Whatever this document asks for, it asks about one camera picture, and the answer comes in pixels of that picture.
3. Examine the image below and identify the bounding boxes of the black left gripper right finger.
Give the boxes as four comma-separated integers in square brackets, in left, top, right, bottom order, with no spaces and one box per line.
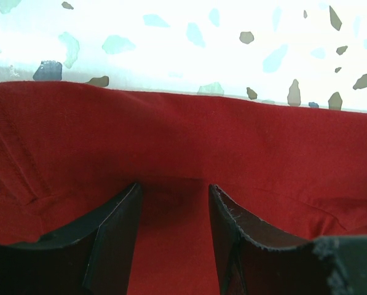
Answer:
[208,185,367,294]

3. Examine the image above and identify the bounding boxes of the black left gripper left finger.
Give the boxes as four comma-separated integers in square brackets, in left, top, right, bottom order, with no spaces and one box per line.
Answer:
[0,183,143,294]

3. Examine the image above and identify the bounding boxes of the dark red t shirt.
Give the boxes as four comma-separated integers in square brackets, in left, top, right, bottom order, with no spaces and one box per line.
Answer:
[0,82,367,294]

